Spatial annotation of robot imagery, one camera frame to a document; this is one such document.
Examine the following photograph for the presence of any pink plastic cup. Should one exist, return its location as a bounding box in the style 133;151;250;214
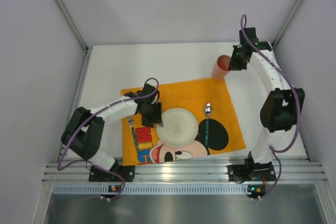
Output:
211;55;231;80

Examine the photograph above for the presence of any left aluminium frame post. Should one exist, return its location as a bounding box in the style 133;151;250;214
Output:
54;0;88;51

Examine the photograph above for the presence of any orange cartoon print cloth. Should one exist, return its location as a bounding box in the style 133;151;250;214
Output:
122;78;246;165

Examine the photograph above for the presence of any spoon with teal handle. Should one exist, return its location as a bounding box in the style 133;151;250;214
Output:
204;102;212;146

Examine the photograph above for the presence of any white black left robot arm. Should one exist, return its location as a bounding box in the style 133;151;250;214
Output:
61;82;163;173

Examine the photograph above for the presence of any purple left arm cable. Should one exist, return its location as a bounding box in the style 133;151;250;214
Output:
57;78;160;201

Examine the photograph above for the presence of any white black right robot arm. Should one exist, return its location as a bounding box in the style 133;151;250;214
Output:
229;27;305;164

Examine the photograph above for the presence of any fork with teal handle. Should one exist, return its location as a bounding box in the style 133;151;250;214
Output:
128;116;139;153

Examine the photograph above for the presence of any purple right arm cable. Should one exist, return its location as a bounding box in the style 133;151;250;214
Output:
240;14;301;200

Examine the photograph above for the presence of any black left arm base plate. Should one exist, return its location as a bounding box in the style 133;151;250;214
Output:
88;165;136;183

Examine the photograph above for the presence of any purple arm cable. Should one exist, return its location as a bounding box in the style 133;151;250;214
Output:
240;14;301;200
57;78;160;201

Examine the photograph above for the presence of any right aluminium frame post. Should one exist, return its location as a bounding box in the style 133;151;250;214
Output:
271;0;305;48

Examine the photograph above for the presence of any cream round plate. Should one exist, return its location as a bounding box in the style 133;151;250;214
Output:
156;108;198;147

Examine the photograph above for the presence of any aluminium mounting rail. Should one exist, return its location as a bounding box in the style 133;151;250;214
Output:
42;157;328;184

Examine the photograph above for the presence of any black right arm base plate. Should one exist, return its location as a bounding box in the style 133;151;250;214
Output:
227;164;276;184

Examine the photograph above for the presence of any aluminium frame post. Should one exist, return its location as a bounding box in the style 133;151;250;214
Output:
54;0;88;51
271;0;305;48

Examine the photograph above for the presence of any perforated grey cable duct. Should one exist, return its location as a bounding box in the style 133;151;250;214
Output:
52;184;266;195

